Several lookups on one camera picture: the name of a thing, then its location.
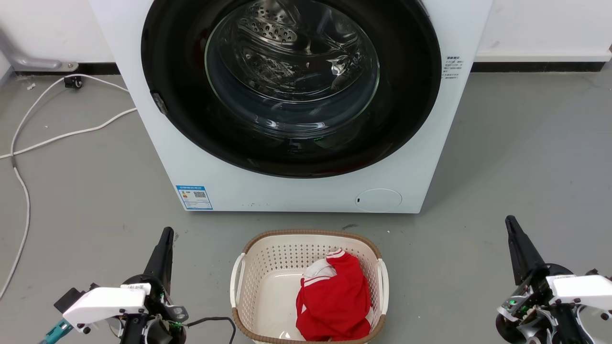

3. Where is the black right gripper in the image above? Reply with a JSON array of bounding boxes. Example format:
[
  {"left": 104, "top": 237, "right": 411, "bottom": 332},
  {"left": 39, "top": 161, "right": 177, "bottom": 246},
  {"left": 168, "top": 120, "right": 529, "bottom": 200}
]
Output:
[{"left": 495, "top": 215, "right": 585, "bottom": 344}]

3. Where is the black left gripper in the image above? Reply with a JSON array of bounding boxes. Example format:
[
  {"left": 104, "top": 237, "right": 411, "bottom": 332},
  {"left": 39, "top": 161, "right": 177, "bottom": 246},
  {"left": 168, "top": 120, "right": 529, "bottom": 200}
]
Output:
[{"left": 109, "top": 227, "right": 189, "bottom": 344}]

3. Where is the white front-load washing machine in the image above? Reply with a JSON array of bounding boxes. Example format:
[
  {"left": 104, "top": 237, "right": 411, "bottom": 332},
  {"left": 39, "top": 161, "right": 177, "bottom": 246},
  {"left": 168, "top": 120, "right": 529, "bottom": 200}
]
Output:
[{"left": 88, "top": 0, "right": 493, "bottom": 214}]

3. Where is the black round washer door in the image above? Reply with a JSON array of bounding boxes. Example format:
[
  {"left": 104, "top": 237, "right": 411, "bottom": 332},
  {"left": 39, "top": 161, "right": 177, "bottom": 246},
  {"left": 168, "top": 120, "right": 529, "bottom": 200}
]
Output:
[{"left": 141, "top": 0, "right": 442, "bottom": 179}]

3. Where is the steel washing drum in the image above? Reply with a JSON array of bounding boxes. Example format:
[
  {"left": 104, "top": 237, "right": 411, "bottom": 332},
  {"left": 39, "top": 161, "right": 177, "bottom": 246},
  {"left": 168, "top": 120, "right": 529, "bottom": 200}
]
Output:
[{"left": 225, "top": 0, "right": 379, "bottom": 103}]

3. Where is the blue energy label sticker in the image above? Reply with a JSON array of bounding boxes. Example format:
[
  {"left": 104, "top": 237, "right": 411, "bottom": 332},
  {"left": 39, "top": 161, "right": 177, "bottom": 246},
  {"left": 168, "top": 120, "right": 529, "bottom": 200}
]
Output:
[{"left": 175, "top": 185, "right": 213, "bottom": 211}]

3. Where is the cream laundry basket brown rim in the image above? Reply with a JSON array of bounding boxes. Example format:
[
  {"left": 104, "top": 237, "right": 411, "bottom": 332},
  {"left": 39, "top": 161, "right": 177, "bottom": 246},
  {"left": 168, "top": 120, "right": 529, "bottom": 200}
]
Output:
[{"left": 230, "top": 230, "right": 389, "bottom": 344}]

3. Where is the round white filter cover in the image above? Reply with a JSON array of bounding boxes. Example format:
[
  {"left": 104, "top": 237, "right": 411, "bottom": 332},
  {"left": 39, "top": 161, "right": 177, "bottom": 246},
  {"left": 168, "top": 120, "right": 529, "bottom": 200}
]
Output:
[{"left": 355, "top": 188, "right": 403, "bottom": 213}]

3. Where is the red and white garment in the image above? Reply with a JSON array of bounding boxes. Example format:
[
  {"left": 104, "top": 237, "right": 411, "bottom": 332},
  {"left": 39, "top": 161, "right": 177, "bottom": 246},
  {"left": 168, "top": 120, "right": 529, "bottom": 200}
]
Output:
[{"left": 295, "top": 248, "right": 374, "bottom": 342}]

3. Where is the printed text warning sticker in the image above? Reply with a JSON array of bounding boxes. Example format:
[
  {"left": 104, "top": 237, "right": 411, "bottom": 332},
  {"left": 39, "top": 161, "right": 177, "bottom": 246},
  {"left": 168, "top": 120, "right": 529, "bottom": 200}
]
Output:
[{"left": 443, "top": 55, "right": 465, "bottom": 80}]

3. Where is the grey drain pipe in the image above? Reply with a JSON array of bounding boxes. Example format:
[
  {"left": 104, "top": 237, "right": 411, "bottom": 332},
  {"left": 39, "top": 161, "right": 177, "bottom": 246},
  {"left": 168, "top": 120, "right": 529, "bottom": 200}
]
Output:
[{"left": 0, "top": 28, "right": 79, "bottom": 73}]

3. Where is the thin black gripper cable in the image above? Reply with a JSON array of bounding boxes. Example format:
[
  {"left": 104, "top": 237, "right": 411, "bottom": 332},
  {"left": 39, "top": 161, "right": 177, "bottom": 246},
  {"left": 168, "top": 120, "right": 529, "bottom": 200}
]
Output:
[{"left": 184, "top": 316, "right": 237, "bottom": 344}]

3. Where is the white power cable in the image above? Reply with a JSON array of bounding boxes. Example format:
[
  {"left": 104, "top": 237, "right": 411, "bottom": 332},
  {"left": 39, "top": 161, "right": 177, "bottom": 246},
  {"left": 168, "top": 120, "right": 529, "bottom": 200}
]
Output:
[
  {"left": 0, "top": 74, "right": 131, "bottom": 299},
  {"left": 0, "top": 108, "right": 138, "bottom": 160}
]

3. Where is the black door handle latch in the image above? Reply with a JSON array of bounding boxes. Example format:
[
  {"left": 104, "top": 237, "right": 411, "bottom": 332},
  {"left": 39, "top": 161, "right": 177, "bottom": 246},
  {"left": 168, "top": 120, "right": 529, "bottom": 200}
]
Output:
[{"left": 151, "top": 92, "right": 169, "bottom": 116}]

